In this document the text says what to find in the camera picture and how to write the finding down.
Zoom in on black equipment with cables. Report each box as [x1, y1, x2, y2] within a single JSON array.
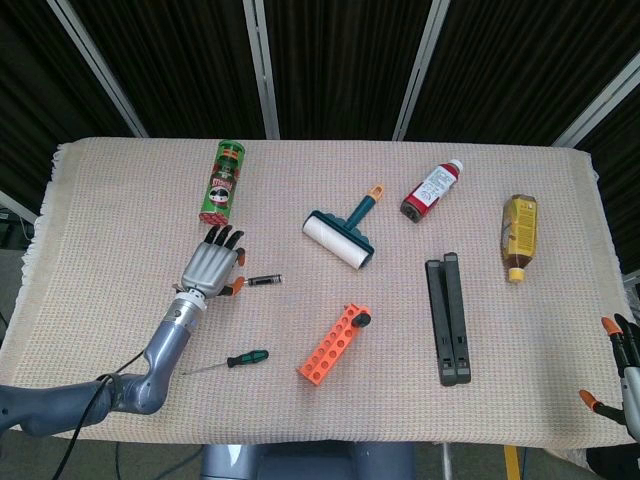
[[0, 209, 35, 250]]

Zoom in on black rectangular bars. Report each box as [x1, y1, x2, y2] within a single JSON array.
[[424, 251, 474, 387]]

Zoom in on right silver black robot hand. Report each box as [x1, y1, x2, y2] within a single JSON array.
[[578, 313, 640, 444]]

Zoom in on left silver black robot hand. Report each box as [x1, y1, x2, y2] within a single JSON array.
[[172, 224, 249, 301]]

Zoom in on green black striped screwdriver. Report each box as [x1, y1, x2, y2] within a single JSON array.
[[180, 349, 270, 376]]

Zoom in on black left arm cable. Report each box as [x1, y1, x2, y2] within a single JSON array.
[[51, 351, 147, 480]]

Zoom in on orange screwdriver holder block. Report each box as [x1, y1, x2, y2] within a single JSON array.
[[296, 303, 372, 386]]

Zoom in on red juice bottle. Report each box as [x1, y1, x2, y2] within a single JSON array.
[[400, 158, 464, 224]]

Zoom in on black slim precision screwdriver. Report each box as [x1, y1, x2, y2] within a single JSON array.
[[172, 273, 284, 291]]

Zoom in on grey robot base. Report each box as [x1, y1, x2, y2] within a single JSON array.
[[199, 442, 417, 480]]

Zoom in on white partition post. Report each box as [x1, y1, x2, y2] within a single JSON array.
[[0, 189, 39, 225], [392, 0, 451, 141], [551, 49, 640, 149], [46, 0, 150, 139], [243, 0, 281, 140]]

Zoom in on teal lint roller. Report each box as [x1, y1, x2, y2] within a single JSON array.
[[301, 183, 386, 272]]

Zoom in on green Pringles can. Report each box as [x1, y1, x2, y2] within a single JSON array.
[[198, 139, 247, 229]]

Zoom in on brown tea bottle yellow label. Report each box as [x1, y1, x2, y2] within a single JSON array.
[[500, 193, 540, 284]]

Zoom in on beige woven table cloth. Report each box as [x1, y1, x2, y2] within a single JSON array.
[[0, 137, 636, 450]]

